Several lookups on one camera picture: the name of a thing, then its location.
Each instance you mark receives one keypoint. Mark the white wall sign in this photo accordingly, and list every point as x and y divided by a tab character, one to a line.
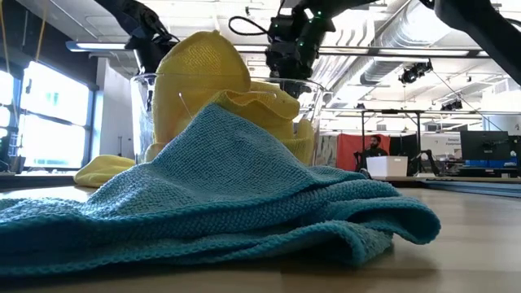
441	142

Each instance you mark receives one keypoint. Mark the long ceiling light strip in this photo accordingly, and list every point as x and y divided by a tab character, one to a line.
97	46

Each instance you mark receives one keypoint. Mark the black ceiling spotlight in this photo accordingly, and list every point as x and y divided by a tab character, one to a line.
411	73
452	106

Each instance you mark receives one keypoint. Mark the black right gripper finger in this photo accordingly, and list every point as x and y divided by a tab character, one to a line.
297	88

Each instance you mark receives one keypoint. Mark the red curtain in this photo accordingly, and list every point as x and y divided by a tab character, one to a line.
346	150

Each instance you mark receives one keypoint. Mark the clear plastic basket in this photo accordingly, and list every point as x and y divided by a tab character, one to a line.
140	114

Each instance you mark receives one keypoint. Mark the black computer monitor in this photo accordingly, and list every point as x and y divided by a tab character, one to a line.
484	144

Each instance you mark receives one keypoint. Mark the blue storage crate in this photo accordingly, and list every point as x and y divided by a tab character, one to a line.
488	163

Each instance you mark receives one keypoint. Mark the blue microfiber towel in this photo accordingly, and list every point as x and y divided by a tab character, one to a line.
224	183

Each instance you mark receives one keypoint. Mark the large bright window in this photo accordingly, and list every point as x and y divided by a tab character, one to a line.
53	122

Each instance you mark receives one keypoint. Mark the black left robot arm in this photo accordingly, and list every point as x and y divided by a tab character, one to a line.
134	16

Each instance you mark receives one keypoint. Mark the black background robot arm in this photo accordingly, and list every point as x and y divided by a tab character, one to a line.
427	154

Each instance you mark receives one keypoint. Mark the silver ventilation duct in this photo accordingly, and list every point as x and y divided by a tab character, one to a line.
382	69

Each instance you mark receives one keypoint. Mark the person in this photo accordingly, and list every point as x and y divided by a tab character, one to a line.
372	152

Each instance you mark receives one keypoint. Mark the white box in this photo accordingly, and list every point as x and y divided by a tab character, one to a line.
386	167

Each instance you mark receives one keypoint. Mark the black metal stand frame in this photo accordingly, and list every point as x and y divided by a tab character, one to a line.
418	138

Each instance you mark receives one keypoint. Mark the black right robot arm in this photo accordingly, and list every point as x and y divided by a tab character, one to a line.
480	24

